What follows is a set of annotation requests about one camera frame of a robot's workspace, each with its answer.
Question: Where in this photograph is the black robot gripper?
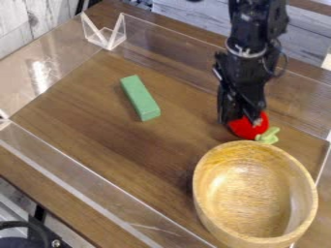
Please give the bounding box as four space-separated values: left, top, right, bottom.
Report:
213 46 281 127

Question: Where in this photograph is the red plush strawberry toy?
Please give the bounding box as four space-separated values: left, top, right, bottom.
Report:
226 111 280 144

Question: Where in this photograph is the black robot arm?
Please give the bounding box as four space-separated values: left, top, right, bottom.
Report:
213 0 289 126

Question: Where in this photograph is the green rectangular block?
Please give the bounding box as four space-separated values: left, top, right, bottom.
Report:
119 75 160 121

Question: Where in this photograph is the wooden bowl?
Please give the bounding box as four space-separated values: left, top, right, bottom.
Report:
192 140 317 248

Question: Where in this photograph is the clear acrylic tray wall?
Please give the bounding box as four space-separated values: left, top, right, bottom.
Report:
0 11 331 248

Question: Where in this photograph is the clear acrylic corner bracket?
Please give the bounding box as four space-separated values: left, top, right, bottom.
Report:
79 13 126 50

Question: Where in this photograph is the black cable and mount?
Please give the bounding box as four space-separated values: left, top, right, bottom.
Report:
0 218 73 248

